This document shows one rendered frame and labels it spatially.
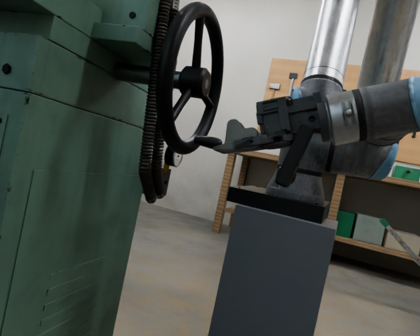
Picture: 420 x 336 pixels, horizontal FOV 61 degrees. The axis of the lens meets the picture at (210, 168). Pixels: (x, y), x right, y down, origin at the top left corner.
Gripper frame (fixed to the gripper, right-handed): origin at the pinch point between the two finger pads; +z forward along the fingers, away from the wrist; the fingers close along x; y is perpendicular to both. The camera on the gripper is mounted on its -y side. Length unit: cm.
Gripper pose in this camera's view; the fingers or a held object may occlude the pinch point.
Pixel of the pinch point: (220, 151)
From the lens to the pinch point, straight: 68.6
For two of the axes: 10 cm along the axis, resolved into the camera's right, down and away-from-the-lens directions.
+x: -3.0, -0.4, -9.5
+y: -1.3, -9.9, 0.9
